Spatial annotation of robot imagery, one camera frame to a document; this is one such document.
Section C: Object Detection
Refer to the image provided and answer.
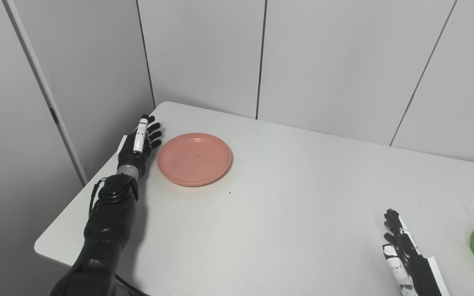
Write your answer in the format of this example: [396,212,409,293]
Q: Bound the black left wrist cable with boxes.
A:
[88,177,110,218]

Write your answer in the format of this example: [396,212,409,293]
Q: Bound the pink plate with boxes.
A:
[156,132,233,187]

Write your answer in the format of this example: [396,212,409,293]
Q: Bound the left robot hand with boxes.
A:
[117,115,163,178]

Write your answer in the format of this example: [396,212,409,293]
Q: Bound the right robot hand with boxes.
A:
[381,208,451,296]

